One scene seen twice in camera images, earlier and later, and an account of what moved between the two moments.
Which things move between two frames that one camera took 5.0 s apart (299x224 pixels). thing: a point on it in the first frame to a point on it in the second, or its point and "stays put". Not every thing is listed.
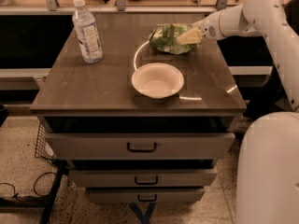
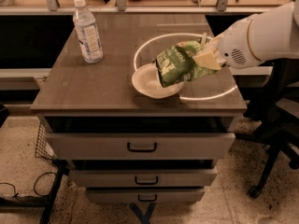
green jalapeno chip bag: [164, 37] to [177, 63]
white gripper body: [209, 28] to [234, 44]
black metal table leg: [40, 201] stays put
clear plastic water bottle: [86, 32] stays put
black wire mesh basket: [43, 148] stays put
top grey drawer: [140, 146] stays put
